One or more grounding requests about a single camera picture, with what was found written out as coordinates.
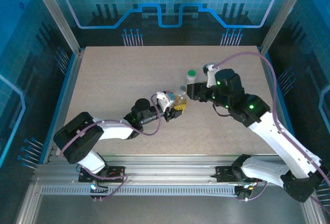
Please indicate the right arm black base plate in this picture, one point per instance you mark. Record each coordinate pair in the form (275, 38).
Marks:
(223, 175)

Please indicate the white pill bottle green cap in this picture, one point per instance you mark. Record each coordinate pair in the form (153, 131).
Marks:
(191, 75)

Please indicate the left black connector bracket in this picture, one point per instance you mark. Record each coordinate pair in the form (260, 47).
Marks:
(100, 188)

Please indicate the aluminium frame post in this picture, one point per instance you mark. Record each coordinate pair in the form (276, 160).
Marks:
(283, 15)
(58, 15)

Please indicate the left table side rail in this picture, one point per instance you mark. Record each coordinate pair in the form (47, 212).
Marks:
(67, 92)

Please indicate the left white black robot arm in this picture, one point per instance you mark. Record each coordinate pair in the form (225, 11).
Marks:
(113, 131)

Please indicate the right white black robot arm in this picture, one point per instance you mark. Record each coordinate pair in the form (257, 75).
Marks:
(283, 141)

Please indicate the long aluminium mounting rail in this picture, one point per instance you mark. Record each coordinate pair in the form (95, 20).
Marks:
(167, 167)

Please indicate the right aluminium frame post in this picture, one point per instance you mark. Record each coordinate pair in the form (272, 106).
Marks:
(283, 15)

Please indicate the black connector bracket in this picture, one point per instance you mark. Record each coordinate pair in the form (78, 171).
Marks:
(100, 188)
(242, 195)

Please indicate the left aluminium frame post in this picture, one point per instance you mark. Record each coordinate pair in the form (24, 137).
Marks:
(58, 15)

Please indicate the clear bottle with brown pills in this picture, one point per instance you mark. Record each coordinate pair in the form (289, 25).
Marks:
(181, 96)

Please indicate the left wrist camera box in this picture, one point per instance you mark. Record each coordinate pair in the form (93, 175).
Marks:
(162, 100)

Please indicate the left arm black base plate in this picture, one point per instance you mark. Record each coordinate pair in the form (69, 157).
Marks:
(119, 176)

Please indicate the right black connector bracket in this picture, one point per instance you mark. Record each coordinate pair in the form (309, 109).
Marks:
(242, 195)

